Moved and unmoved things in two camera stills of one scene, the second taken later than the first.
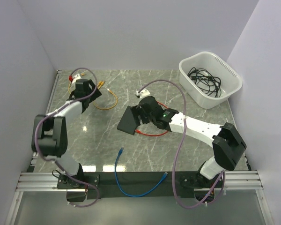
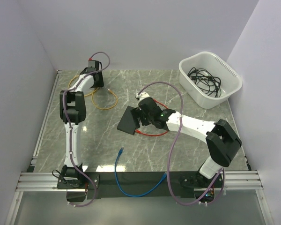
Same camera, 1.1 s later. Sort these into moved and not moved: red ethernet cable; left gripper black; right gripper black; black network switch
Moved: left gripper black
Not moved: right gripper black; black network switch; red ethernet cable
